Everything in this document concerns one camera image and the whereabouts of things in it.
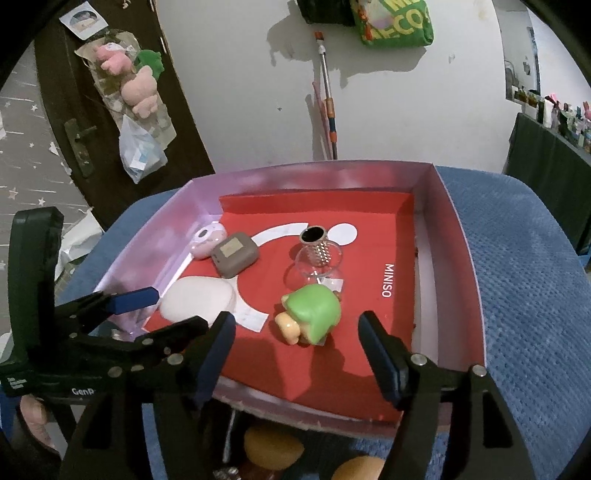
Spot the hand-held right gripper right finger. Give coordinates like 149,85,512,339
358,311,525,480

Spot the pink cardboard box red inside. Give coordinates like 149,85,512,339
95,160,489,435

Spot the wall mirror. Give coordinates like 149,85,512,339
503,23,542,103

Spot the bag of pink plush toys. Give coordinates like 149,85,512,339
76,30,178,144

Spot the studded cylinder holder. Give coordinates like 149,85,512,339
299,226,329,266

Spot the row of small bottles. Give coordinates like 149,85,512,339
512,85,591,155

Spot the white paper sheet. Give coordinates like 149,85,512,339
55,208,105,278

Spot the lavender earbud case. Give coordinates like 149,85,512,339
189,222,227,260

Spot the dark green covered table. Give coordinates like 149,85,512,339
503,112,591,254

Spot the green capped toy figure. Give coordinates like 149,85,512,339
276,284,342,347

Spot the white oval case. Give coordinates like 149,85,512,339
159,276,237,324

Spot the brass door handle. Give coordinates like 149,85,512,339
65,119,99,178

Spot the round picture door sticker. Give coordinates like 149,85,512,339
59,1,109,40

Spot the metal mop handle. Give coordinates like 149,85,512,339
314,31,339,161

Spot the black bag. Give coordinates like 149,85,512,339
296,0,356,26

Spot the clear plastic bag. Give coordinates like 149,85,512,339
119,115,168,184

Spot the person's left hand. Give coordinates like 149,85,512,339
18,396,61,455

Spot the pink plush toy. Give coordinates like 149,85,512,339
121,67,160,118
95,42,137,75

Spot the clear plastic dome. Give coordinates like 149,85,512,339
293,240,345,289

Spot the orange half sphere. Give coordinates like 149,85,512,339
331,455,386,480
244,424,305,472

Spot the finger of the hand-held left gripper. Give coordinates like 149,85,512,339
54,286,160,324
69,316,209,370

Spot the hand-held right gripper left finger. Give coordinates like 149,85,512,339
58,311,237,480

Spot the grey rectangular case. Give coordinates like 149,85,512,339
211,233,259,279

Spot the green shopping bag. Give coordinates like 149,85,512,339
349,0,435,48

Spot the dark brown door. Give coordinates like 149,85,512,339
34,0,217,232

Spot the green plush toy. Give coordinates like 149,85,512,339
136,49,163,79

